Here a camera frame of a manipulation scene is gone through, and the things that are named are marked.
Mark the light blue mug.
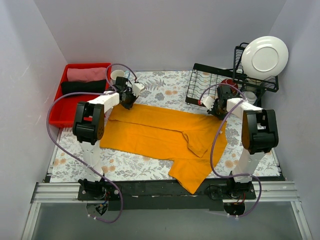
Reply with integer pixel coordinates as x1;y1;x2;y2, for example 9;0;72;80
110;70;131;85

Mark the red floral bowl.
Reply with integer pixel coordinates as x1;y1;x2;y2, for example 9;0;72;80
220;78;238;91

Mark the black wire dish rack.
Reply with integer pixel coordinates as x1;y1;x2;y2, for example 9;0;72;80
185;42;279;107

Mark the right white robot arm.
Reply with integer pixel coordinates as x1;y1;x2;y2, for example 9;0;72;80
198;83;279;200

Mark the orange t shirt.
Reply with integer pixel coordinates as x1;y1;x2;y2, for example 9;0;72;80
100;104;227;194

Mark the pink rolled t shirt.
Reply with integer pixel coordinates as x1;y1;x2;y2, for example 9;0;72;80
66;67;106;83

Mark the floral table mat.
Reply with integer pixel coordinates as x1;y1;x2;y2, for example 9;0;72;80
49;70;281;183

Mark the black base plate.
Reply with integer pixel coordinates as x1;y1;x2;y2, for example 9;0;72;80
77;178;257;211

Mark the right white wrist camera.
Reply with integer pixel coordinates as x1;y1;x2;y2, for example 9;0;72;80
198;95;215;110

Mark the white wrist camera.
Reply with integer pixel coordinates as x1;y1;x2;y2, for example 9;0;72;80
198;95;215;110
132;82;145;97

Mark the red plastic bin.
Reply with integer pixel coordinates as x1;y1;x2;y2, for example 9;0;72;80
48;62;111;128

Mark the white plate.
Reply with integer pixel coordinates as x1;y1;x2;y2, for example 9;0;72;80
241;36;289;80

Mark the black rolled t shirt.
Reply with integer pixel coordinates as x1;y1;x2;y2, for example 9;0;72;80
60;79;107;95

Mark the white blue floral bowl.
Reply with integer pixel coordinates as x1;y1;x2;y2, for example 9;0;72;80
243;91;258;107

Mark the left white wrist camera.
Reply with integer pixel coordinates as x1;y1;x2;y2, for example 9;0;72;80
132;82;145;97

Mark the aluminium rail frame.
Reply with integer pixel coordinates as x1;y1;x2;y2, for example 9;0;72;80
21;181;312;240

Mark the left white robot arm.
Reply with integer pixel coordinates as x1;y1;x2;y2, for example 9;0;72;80
72;77;145;200

